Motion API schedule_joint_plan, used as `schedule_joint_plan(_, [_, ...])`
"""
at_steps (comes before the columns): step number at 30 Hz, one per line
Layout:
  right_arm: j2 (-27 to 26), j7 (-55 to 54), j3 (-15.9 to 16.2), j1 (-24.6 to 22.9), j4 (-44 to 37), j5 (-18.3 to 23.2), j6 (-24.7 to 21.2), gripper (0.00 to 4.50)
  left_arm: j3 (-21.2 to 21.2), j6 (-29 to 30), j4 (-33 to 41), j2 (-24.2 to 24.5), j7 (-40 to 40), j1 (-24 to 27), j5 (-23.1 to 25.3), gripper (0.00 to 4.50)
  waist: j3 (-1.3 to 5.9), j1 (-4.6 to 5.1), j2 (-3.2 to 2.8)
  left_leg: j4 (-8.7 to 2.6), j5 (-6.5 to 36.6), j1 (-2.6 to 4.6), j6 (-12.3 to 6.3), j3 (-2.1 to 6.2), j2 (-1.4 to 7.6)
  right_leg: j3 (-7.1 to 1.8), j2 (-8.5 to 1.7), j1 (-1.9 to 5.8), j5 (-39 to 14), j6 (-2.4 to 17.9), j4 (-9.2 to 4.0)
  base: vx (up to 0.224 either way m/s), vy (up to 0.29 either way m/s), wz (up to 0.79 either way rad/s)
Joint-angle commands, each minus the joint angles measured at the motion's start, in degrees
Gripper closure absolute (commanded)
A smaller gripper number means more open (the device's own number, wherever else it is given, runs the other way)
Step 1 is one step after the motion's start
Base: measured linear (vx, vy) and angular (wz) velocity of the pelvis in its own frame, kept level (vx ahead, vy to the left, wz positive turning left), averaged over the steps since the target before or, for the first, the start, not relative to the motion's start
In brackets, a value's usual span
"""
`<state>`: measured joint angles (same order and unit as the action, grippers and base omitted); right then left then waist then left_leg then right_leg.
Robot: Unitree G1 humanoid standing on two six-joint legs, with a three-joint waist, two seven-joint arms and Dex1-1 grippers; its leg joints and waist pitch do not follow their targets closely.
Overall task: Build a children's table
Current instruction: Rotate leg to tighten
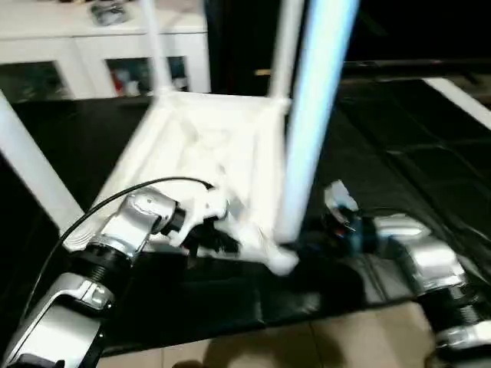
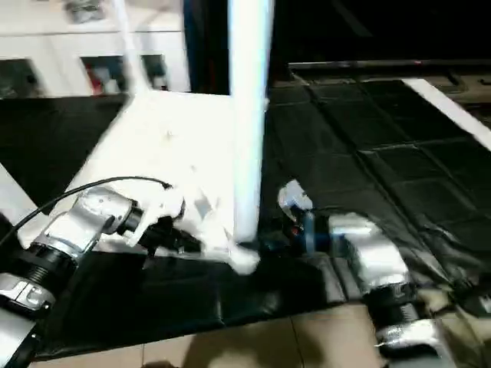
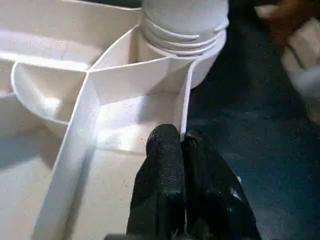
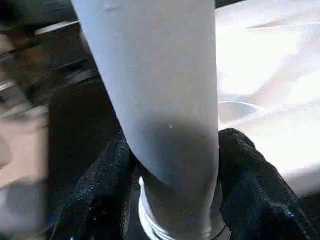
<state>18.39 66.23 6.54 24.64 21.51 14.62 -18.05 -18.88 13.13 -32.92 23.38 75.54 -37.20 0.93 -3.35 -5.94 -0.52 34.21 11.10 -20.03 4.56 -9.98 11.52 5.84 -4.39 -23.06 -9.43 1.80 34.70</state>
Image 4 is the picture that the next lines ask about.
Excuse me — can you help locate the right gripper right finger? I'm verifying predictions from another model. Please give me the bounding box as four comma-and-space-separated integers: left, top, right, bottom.
218, 128, 320, 240

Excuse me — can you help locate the black work mat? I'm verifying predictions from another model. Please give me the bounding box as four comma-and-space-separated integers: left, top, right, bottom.
30, 20, 320, 240

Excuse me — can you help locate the white plastic table leg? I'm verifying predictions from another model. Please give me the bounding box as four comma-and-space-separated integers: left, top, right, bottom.
70, 0, 232, 240

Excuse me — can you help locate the white plastic table top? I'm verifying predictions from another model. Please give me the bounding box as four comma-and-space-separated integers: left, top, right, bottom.
215, 0, 320, 198

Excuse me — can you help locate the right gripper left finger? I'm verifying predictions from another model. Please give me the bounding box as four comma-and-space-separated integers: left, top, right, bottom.
50, 132, 137, 240

